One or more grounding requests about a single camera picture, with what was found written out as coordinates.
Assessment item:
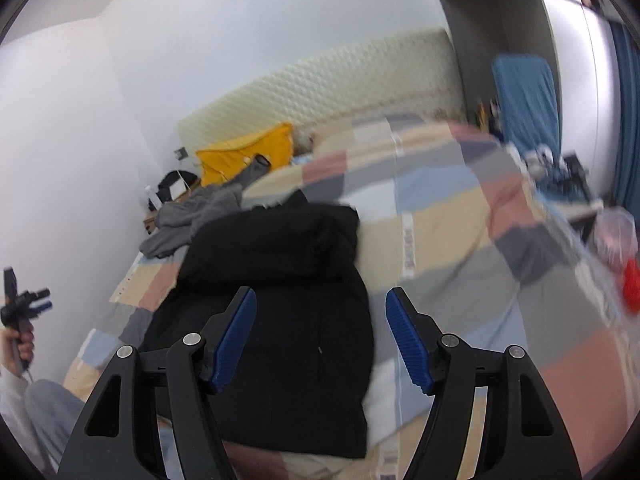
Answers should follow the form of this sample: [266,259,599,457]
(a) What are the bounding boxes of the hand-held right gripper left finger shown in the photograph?
[57,286,258,480]

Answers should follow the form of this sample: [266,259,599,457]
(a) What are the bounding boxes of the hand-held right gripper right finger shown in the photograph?
[385,286,583,480]

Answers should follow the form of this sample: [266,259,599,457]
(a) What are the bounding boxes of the black puffer jacket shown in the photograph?
[142,191,376,460]

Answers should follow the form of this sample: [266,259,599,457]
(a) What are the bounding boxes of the person's left forearm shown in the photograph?
[0,364,32,443]

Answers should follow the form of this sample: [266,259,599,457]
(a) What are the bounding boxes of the person's left hand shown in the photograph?
[0,319,37,372]

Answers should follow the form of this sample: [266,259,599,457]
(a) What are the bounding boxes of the patchwork checked blanket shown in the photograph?
[62,112,640,480]

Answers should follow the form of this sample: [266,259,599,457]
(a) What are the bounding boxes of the person's blue jeans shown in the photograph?
[25,379,87,477]

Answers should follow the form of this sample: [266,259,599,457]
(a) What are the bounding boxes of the wooden nightstand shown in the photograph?
[142,195,166,236]

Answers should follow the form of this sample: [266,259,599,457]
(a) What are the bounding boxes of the grey fleece garment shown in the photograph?
[139,155,273,260]

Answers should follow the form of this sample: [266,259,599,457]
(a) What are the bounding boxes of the black bag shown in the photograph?
[157,170,201,206]

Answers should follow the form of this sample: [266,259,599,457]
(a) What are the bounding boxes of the yellow pillow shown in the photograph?
[195,122,295,188]

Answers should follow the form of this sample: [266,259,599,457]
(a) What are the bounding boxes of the clear plastic bag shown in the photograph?
[592,207,640,262]

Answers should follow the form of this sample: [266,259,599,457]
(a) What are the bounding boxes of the red object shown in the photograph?
[620,260,640,317]

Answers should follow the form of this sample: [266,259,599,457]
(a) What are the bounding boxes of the group of small bottles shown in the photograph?
[475,100,501,131]

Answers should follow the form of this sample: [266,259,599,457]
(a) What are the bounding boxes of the blue towel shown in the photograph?
[491,54,562,161]

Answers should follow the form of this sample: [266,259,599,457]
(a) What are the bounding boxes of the cream quilted headboard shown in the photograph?
[177,27,463,161]

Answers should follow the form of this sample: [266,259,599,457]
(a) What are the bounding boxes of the blue curtain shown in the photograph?
[607,20,640,211]

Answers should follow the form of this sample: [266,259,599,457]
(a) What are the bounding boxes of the grey white wardrobe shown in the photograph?
[440,0,640,201]

